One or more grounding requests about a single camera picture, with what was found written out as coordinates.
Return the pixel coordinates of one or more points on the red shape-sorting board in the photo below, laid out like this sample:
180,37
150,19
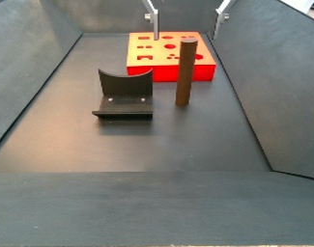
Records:
160,56

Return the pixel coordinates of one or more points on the black curved holder stand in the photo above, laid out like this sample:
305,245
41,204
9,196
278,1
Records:
127,96

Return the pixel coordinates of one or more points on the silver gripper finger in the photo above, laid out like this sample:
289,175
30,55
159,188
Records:
152,16
222,16

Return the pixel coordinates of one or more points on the brown oval peg rod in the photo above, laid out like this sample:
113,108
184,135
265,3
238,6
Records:
186,71

